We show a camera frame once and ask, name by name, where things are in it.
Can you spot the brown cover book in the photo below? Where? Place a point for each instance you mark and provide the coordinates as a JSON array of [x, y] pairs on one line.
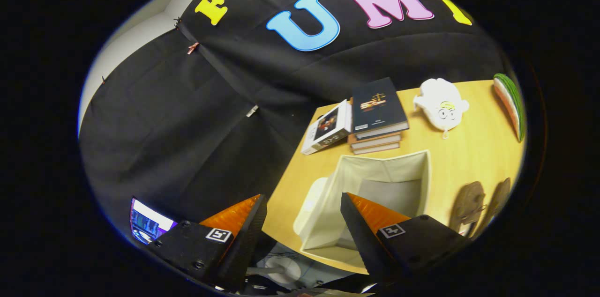
[[375, 141]]

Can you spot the white clip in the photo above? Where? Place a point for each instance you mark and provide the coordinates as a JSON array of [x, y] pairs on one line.
[[252, 111]]

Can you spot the pink clip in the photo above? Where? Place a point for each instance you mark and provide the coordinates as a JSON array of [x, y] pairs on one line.
[[192, 48]]

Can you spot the brown fuzzy shoe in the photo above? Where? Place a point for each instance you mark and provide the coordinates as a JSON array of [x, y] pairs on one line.
[[500, 196], [468, 203]]

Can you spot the dark blue book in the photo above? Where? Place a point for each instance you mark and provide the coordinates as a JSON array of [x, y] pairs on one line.
[[377, 105]]

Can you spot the grey fabric storage box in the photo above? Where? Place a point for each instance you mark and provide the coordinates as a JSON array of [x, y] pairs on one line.
[[375, 168]]

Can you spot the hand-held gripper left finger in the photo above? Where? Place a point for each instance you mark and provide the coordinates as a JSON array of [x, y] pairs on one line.
[[243, 250]]

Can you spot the watermelon slice plush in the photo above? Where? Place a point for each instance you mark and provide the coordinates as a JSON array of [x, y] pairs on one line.
[[511, 100]]

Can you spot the white plush toy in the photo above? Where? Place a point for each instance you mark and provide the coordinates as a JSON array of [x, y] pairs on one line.
[[438, 100]]

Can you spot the white round object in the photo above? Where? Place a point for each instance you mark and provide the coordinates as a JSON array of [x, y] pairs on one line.
[[283, 270]]

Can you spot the white boxed book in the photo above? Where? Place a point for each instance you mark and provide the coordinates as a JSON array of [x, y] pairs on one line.
[[328, 126]]

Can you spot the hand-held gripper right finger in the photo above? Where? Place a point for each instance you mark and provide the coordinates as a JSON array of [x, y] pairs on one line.
[[363, 241]]

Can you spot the thin pale book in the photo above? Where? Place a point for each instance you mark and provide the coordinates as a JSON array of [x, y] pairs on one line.
[[377, 148]]

